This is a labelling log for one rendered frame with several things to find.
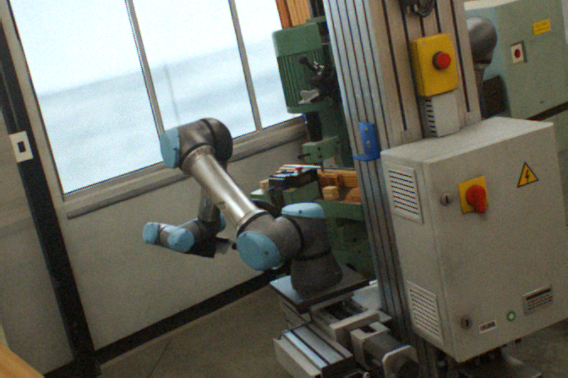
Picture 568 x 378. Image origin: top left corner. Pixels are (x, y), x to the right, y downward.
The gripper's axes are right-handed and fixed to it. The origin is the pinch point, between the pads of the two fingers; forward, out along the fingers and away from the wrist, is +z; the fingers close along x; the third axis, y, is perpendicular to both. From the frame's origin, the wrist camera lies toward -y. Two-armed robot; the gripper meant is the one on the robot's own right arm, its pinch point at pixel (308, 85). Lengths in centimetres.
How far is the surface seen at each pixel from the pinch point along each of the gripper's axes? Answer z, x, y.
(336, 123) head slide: 8.5, -0.5, -26.4
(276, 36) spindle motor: 12.7, -13.9, 12.0
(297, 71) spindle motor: 7.1, -5.7, 1.2
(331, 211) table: -6.3, 35.4, -27.2
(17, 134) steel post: 143, 38, 32
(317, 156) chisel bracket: 8.7, 15.2, -23.9
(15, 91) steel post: 145, 22, 41
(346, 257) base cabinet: -9, 47, -39
